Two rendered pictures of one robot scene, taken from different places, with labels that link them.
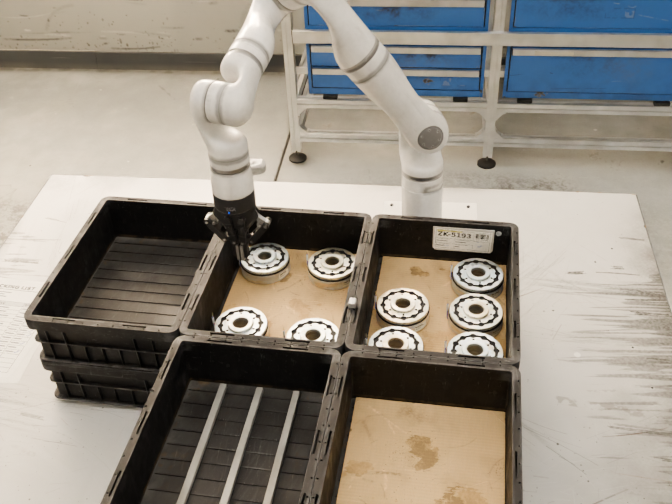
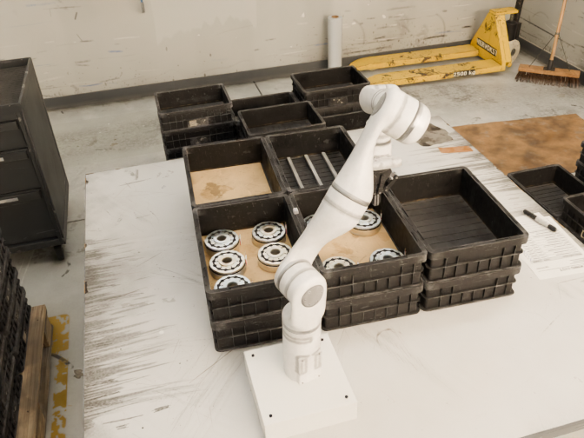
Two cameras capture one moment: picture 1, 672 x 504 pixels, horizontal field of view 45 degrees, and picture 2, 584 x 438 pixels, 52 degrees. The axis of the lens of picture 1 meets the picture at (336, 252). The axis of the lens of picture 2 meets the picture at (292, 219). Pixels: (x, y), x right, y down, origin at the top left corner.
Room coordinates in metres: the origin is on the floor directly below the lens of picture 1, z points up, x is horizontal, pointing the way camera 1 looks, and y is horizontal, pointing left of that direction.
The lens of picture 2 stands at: (2.43, -0.59, 1.94)
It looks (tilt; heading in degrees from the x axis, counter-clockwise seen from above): 35 degrees down; 157
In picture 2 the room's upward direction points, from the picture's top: 2 degrees counter-clockwise
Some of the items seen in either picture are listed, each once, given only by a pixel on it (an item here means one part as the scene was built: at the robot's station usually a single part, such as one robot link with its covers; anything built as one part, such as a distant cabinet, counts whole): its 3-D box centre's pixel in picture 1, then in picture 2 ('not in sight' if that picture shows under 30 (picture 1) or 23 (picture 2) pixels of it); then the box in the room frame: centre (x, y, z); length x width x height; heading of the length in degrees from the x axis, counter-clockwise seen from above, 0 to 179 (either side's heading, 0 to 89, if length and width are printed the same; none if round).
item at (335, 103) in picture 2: not in sight; (329, 113); (-0.50, 0.91, 0.37); 0.40 x 0.30 x 0.45; 82
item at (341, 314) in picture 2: not in sight; (351, 266); (1.21, 0.10, 0.76); 0.40 x 0.30 x 0.12; 169
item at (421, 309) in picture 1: (402, 305); (275, 253); (1.17, -0.12, 0.86); 0.10 x 0.10 x 0.01
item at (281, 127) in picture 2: not in sight; (282, 155); (-0.17, 0.45, 0.37); 0.40 x 0.30 x 0.45; 81
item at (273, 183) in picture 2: (419, 478); (232, 183); (0.76, -0.11, 0.87); 0.40 x 0.30 x 0.11; 169
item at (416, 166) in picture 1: (422, 141); (301, 297); (1.52, -0.20, 1.01); 0.09 x 0.09 x 0.17; 9
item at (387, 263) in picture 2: (283, 273); (353, 224); (1.21, 0.10, 0.92); 0.40 x 0.30 x 0.02; 169
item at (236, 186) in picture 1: (234, 168); (380, 149); (1.23, 0.17, 1.15); 0.11 x 0.09 x 0.06; 168
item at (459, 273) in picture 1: (478, 274); (232, 287); (1.25, -0.28, 0.86); 0.10 x 0.10 x 0.01
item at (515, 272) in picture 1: (438, 285); (251, 241); (1.15, -0.19, 0.92); 0.40 x 0.30 x 0.02; 169
